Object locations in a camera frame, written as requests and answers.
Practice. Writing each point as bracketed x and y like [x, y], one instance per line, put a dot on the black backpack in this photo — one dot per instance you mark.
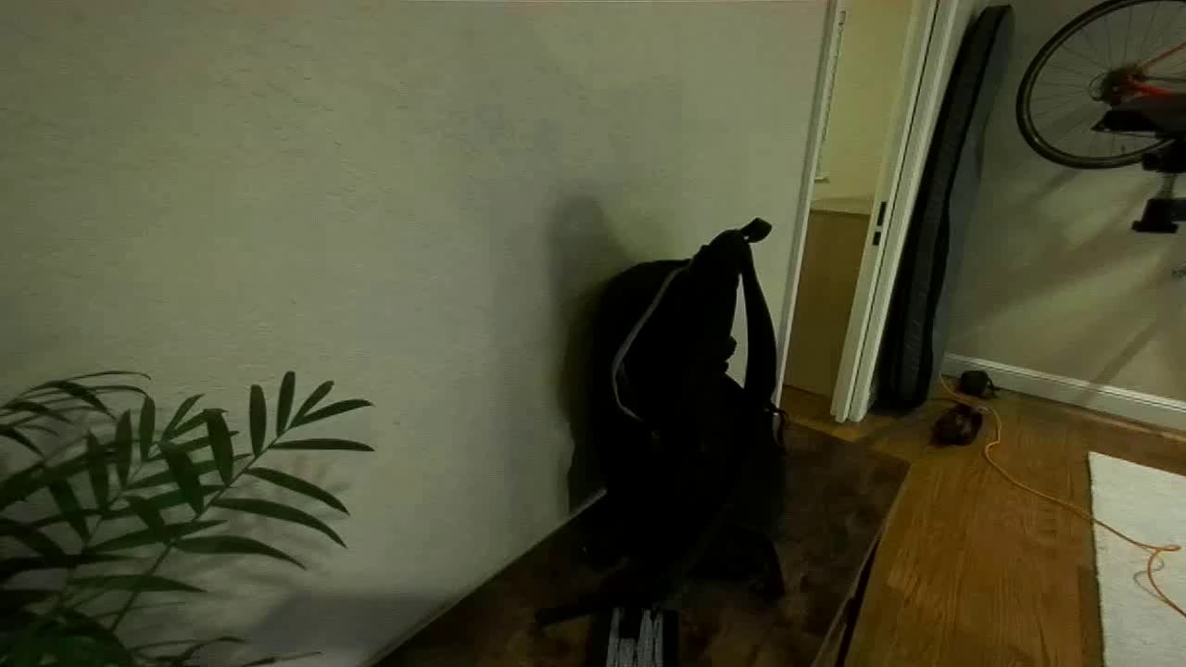
[682, 429]

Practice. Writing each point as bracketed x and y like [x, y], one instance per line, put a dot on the dark leaning board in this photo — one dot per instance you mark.
[908, 347]

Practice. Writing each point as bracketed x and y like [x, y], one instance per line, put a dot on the black shoe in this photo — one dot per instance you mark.
[958, 429]

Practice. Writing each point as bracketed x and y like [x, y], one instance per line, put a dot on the green palm plant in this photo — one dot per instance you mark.
[115, 504]

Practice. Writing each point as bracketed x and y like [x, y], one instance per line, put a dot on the bicycle wheel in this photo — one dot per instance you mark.
[1109, 85]

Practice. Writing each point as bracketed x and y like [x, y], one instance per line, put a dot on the white rug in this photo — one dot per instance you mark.
[1141, 527]

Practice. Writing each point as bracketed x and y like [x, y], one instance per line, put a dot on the white door frame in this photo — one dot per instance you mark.
[875, 99]

